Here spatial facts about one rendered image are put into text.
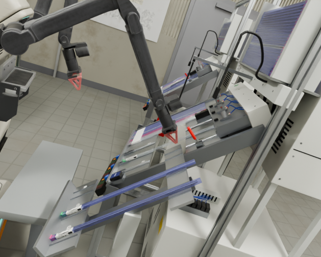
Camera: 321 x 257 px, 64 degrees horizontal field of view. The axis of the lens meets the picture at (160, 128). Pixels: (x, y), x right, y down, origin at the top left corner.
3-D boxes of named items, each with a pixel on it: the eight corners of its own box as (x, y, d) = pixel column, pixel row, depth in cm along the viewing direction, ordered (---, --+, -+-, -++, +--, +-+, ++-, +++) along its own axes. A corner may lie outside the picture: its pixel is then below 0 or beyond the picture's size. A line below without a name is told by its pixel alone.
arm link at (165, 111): (152, 105, 123) (153, 107, 118) (165, 99, 124) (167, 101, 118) (158, 118, 125) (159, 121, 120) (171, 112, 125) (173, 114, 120)
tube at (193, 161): (62, 217, 90) (60, 214, 90) (64, 214, 92) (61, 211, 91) (196, 163, 84) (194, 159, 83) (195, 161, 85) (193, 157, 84)
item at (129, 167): (112, 188, 117) (109, 183, 116) (137, 135, 178) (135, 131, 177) (149, 174, 112) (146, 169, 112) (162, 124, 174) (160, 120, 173)
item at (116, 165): (113, 194, 118) (105, 181, 116) (138, 138, 179) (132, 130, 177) (115, 193, 117) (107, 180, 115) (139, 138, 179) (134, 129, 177)
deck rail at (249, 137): (112, 196, 116) (105, 185, 114) (113, 194, 118) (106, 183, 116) (269, 138, 100) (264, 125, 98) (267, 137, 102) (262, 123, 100)
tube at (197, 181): (51, 241, 81) (49, 238, 80) (53, 237, 82) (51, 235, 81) (202, 182, 74) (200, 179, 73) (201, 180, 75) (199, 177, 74)
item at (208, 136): (190, 165, 109) (185, 155, 108) (188, 118, 171) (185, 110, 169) (267, 136, 102) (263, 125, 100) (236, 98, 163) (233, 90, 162)
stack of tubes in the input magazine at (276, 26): (270, 76, 95) (308, -1, 85) (241, 61, 143) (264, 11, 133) (301, 87, 95) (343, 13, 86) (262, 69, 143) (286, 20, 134)
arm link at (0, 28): (-11, 28, 83) (-15, 33, 79) (19, 17, 84) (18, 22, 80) (6, 53, 89) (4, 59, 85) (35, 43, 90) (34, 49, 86)
